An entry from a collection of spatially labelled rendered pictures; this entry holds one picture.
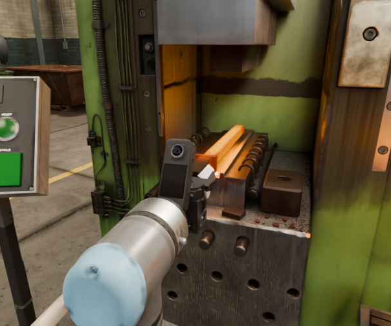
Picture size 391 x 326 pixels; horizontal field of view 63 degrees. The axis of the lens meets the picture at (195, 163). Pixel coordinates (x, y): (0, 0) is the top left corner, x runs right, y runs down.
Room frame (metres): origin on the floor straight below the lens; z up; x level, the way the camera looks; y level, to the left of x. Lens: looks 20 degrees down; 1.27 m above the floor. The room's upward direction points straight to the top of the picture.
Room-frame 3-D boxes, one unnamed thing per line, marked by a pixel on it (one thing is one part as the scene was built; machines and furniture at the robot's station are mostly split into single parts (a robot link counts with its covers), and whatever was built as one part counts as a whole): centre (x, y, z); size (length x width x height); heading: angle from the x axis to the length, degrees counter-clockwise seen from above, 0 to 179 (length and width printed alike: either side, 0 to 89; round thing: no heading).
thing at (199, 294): (0.88, -0.14, 0.69); 0.56 x 0.38 x 0.45; 161
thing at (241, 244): (0.57, -0.10, 0.87); 0.04 x 0.03 x 0.03; 161
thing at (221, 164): (0.88, -0.11, 0.99); 0.42 x 0.05 x 0.01; 161
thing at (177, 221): (0.40, 0.05, 1.02); 0.10 x 0.05 x 0.09; 71
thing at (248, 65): (0.91, -0.12, 1.24); 0.30 x 0.07 x 0.06; 161
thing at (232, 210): (0.63, -0.08, 0.92); 0.04 x 0.03 x 0.01; 58
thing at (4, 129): (0.72, 0.43, 1.09); 0.05 x 0.03 x 0.04; 71
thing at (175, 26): (0.88, -0.08, 1.32); 0.42 x 0.20 x 0.10; 161
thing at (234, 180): (0.88, -0.08, 0.96); 0.42 x 0.20 x 0.09; 161
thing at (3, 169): (0.67, 0.43, 1.01); 0.07 x 0.05 x 0.07; 96
